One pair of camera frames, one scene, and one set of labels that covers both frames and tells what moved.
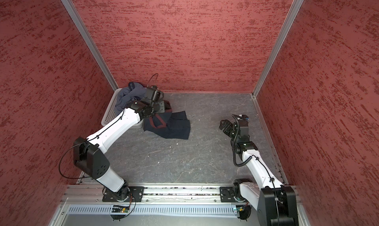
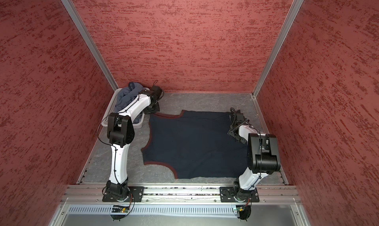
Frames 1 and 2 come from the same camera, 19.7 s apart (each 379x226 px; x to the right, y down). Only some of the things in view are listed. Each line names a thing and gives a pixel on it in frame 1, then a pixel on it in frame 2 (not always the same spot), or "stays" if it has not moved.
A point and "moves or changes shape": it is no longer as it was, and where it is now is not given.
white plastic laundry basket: (110, 112) stays
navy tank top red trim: (170, 125) moves or changes shape
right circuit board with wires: (244, 210) stays
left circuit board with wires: (122, 208) stays
